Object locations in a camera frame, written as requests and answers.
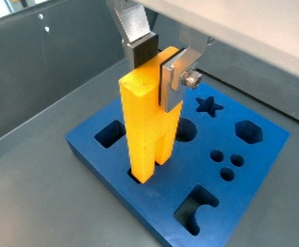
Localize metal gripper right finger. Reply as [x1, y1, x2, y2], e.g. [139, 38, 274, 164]
[159, 27, 214, 112]

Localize blue foam shape-sorter block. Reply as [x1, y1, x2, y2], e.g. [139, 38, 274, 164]
[66, 84, 289, 247]

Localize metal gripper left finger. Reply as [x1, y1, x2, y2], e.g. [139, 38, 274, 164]
[106, 0, 159, 69]

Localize yellow double-square peg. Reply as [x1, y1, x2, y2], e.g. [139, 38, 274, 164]
[119, 46, 183, 183]

